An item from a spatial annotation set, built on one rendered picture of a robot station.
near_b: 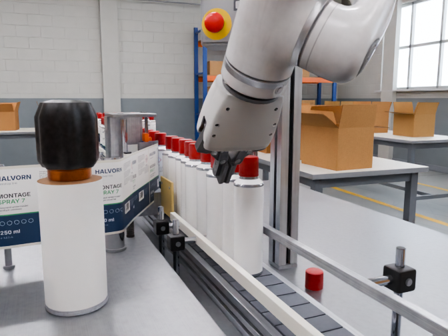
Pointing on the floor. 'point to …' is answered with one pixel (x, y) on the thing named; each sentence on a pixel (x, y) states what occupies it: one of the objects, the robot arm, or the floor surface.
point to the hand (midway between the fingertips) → (224, 168)
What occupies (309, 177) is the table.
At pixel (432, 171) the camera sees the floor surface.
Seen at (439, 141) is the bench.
